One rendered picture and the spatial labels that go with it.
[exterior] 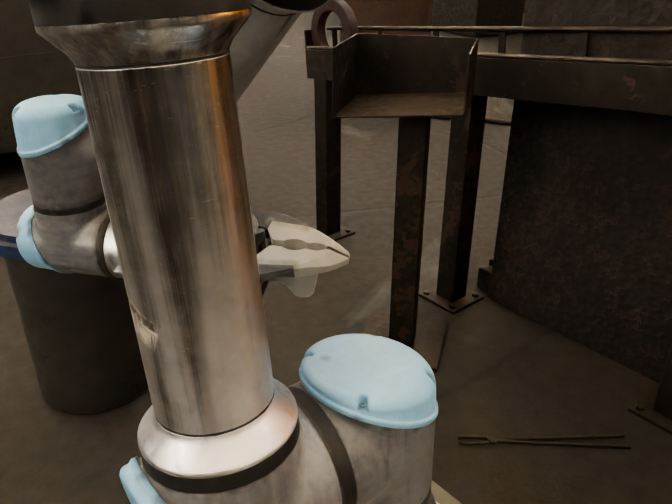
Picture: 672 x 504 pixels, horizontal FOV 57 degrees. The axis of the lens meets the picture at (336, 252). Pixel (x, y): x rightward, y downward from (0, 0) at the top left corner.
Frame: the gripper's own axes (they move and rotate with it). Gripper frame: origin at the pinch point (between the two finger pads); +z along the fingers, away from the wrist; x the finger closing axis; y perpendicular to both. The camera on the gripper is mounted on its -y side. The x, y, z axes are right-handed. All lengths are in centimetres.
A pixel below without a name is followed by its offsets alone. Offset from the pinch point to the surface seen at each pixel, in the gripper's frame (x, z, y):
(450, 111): -63, 7, 25
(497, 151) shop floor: -205, 23, 138
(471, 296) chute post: -75, 15, 92
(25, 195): -40, -78, 34
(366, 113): -63, -9, 26
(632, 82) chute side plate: -71, 40, 21
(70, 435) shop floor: -6, -63, 68
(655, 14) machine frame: -84, 44, 14
